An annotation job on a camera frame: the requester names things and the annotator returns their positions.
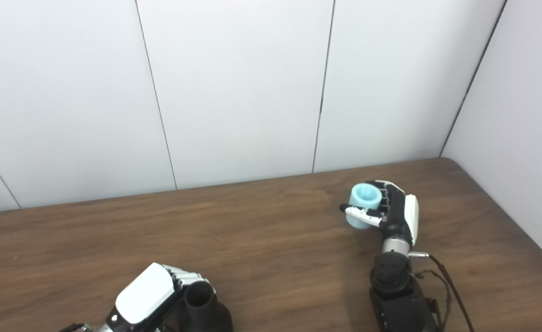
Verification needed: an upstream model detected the black funnel-shaped nozzle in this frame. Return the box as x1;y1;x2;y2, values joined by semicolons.
178;280;234;332

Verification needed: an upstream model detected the light-blue short hose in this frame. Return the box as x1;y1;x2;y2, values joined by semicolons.
346;183;383;230

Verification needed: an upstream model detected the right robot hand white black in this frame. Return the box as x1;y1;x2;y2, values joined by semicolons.
339;180;420;247

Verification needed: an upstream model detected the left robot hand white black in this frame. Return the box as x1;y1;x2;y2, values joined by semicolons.
106;263;217;332

